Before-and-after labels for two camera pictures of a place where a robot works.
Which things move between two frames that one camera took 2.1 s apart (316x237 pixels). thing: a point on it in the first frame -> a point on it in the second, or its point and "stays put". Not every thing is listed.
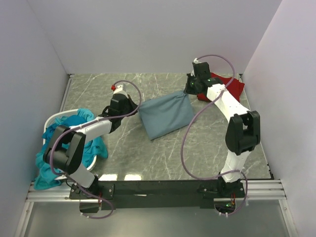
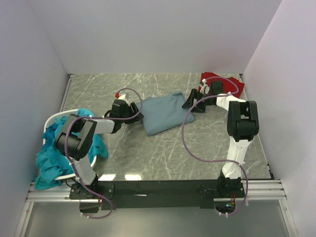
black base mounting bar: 94,196 stays put
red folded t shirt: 236,88 stays put
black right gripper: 189,87 -> 199,98
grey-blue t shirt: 163,113 stays put
